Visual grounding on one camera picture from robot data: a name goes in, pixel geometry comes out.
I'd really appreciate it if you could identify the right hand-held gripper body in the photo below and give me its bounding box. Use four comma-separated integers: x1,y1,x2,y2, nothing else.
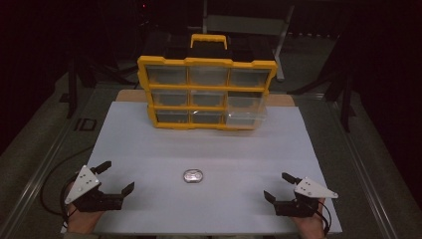
274,176,339,219

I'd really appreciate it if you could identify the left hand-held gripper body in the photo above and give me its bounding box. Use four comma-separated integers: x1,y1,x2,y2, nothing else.
64,164,124,213

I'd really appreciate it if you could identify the small silver oval metal object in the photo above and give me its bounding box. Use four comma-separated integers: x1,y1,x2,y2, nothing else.
182,168,204,184

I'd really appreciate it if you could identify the clear plastic drawer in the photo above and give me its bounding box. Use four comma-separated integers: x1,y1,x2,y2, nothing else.
225,93,269,129

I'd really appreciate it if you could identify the yellow drawer organizer cabinet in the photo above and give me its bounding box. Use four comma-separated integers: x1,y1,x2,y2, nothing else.
136,33,279,131

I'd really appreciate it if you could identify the person's left hand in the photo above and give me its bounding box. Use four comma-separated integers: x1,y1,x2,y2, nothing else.
64,203,105,235

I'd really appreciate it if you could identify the person's right hand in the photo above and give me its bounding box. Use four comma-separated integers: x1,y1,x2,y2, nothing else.
291,198,327,239

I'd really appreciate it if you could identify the white table cover sheet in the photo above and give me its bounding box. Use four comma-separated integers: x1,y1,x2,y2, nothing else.
60,101,343,235

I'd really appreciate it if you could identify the black metal stand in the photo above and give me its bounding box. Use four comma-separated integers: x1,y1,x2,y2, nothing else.
288,9,358,133
65,54,98,120

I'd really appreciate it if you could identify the set of closed clear drawers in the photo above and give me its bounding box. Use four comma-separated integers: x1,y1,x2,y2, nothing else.
145,65,272,124

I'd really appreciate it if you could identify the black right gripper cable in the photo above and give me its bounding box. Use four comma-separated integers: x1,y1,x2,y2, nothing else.
316,199,332,236

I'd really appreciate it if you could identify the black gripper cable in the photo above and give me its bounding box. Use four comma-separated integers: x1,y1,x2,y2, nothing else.
316,199,332,236
40,146,95,229

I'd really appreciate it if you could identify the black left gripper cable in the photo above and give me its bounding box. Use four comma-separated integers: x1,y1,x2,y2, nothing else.
40,146,95,229

